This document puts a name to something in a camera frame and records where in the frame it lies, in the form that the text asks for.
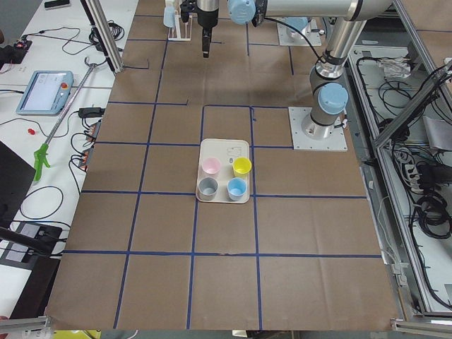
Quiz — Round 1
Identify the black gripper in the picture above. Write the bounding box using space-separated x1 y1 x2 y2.
180 0 219 58

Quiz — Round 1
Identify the light blue cup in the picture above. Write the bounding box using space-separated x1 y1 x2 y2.
163 6 175 28
227 177 247 201

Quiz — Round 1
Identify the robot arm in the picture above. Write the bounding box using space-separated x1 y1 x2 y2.
307 18 349 141
227 0 391 65

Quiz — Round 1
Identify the pink cup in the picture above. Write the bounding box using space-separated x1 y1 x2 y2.
201 157 222 177

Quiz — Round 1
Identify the yellow cup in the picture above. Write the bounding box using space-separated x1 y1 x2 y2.
232 157 252 178

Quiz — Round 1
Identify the grey cup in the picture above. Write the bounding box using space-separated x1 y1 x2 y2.
198 177 218 201

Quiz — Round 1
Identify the cream serving tray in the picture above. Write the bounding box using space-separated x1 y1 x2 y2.
196 138 251 204

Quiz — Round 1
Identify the black power adapter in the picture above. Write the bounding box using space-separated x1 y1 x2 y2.
78 107 105 119

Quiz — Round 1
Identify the teach pendant tablet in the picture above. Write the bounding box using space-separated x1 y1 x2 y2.
16 71 73 116

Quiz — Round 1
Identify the grabber reach tool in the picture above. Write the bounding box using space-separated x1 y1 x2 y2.
32 56 110 186

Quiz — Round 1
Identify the brown paper table cover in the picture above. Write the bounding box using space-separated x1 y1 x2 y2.
47 1 398 331

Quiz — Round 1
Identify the white wire cup rack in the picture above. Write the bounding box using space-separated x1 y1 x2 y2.
165 0 193 41

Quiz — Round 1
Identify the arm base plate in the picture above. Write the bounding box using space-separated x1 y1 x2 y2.
277 17 322 47
288 107 347 152

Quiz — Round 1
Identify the aluminium frame post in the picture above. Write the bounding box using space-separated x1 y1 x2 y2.
81 0 124 73

